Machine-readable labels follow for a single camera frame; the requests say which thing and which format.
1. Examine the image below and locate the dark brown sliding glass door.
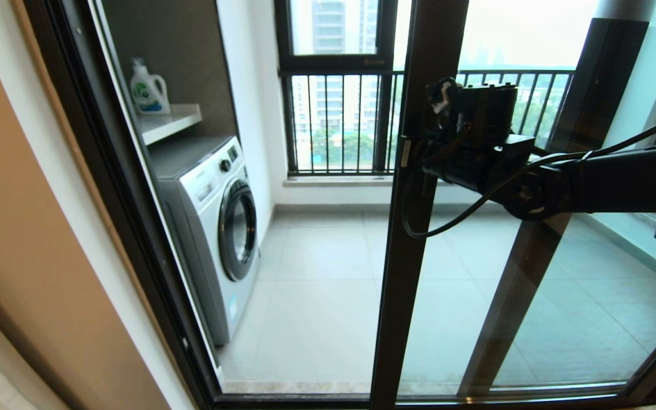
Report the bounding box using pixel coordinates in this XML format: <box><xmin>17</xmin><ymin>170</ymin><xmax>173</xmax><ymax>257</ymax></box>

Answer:
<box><xmin>369</xmin><ymin>0</ymin><xmax>656</xmax><ymax>409</ymax></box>

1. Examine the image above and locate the long grey stone sill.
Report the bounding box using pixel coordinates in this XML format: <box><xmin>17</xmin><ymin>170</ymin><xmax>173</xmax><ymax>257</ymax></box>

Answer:
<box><xmin>282</xmin><ymin>175</ymin><xmax>397</xmax><ymax>187</ymax></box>

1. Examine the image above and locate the long black balcony railing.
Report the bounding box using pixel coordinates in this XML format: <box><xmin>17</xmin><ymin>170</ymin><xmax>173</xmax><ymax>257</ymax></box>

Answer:
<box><xmin>280</xmin><ymin>69</ymin><xmax>576</xmax><ymax>174</ymax></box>

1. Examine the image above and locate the fixed dark-framed glass door panel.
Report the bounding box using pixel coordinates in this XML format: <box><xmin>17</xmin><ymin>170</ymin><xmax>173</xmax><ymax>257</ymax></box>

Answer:
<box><xmin>458</xmin><ymin>18</ymin><xmax>656</xmax><ymax>396</ymax></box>

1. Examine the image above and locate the short grey stone sill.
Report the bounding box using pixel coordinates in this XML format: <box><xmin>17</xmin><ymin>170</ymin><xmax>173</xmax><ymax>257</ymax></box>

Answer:
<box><xmin>579</xmin><ymin>211</ymin><xmax>656</xmax><ymax>251</ymax></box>

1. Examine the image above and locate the white front-load washing machine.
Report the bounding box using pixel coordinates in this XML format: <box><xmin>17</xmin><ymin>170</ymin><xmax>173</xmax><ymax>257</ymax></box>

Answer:
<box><xmin>147</xmin><ymin>136</ymin><xmax>260</xmax><ymax>346</ymax></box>

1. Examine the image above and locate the white detergent bottle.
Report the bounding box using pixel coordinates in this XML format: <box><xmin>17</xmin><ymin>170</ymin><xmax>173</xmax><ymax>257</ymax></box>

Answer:
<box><xmin>130</xmin><ymin>57</ymin><xmax>171</xmax><ymax>115</ymax></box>

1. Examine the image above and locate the right wrist camera unit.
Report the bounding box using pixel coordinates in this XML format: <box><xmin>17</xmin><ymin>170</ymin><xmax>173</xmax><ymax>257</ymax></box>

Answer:
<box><xmin>428</xmin><ymin>77</ymin><xmax>519</xmax><ymax>151</ymax></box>

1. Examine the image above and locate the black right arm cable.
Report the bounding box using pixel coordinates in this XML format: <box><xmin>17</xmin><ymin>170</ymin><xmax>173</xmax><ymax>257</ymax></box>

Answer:
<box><xmin>401</xmin><ymin>105</ymin><xmax>656</xmax><ymax>240</ymax></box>

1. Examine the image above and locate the black window frame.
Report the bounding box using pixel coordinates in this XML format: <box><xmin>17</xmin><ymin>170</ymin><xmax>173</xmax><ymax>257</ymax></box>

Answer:
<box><xmin>274</xmin><ymin>0</ymin><xmax>400</xmax><ymax>174</ymax></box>

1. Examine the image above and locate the white wall shelf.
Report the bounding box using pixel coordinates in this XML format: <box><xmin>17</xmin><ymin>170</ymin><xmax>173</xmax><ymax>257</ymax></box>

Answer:
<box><xmin>137</xmin><ymin>104</ymin><xmax>203</xmax><ymax>146</ymax></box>

